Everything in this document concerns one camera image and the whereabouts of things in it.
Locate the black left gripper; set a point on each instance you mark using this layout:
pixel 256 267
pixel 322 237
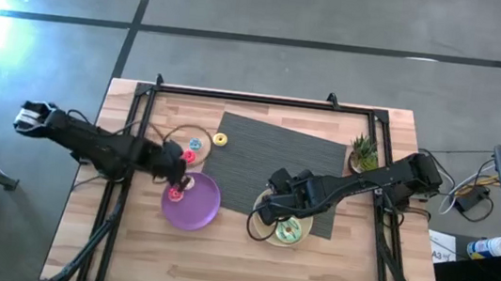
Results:
pixel 170 160

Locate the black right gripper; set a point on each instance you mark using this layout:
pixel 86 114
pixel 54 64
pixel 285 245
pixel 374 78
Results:
pixel 297 190

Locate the small red donut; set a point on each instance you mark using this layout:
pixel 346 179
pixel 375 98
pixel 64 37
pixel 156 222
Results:
pixel 171 196

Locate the large green donut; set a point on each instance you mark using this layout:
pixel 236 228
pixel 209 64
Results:
pixel 295 233

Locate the dark grey woven placemat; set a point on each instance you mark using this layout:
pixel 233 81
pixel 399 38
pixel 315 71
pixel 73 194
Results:
pixel 268 154

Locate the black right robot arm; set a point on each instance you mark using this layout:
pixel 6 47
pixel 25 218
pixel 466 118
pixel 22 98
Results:
pixel 383 177

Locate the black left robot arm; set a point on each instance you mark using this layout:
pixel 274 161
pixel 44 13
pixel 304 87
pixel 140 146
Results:
pixel 89 143

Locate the small pink donut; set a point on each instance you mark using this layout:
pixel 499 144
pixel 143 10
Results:
pixel 191 158

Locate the purple plate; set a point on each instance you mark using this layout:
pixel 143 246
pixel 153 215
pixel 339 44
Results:
pixel 197 210

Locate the small blue donut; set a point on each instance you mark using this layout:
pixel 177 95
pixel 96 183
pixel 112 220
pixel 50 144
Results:
pixel 192 144

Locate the pale yellow plate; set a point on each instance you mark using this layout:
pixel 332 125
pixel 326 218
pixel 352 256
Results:
pixel 305 232

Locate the small yellow donut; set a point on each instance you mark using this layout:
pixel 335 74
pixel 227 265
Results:
pixel 216 139

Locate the small green potted plant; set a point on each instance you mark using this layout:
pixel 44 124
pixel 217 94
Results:
pixel 364 156

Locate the white paper sheet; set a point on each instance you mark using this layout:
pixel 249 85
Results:
pixel 443 257

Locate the black power adapter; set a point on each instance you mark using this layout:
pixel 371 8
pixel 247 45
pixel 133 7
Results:
pixel 472 196

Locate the white spray bottle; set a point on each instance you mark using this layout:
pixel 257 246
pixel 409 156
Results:
pixel 489 247

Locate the black metal table frame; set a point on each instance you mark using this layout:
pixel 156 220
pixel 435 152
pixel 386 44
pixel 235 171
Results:
pixel 260 99

